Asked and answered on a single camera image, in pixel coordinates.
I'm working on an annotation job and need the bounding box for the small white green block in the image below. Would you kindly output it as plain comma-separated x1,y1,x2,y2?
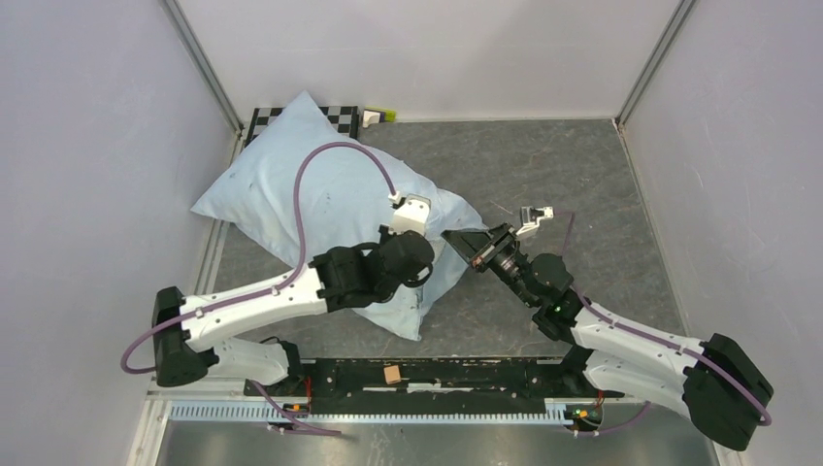
361,107,397,128

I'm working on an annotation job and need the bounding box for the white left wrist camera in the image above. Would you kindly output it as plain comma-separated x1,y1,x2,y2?
387,192,431,236

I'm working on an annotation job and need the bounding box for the black white checkerboard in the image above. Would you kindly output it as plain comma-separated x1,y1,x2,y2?
244,106,361,148

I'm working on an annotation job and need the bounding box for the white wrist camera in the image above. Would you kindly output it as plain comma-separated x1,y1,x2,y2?
515,206,554,240
387,192,431,236

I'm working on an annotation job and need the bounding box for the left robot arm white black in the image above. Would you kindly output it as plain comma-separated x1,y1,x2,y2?
151,231,435,396

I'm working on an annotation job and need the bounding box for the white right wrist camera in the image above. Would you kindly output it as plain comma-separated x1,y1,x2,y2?
515,206,554,240

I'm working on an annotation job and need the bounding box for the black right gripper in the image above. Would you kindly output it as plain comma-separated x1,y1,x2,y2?
443,221,538,308

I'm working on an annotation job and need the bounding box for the white slotted cable duct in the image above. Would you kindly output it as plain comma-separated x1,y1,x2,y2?
168,401,574,426

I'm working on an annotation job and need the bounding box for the small wooden cube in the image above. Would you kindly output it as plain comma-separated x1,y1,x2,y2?
383,365,402,385

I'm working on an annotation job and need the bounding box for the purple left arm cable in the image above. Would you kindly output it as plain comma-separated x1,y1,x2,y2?
119,141,399,377

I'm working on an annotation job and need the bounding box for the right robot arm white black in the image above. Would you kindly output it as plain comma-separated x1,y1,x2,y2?
443,223,774,451

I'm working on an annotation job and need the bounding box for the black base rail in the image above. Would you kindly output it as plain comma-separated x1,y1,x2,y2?
266,356,600,415

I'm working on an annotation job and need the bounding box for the light blue pillowcase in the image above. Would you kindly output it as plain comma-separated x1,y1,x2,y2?
191,91,483,341

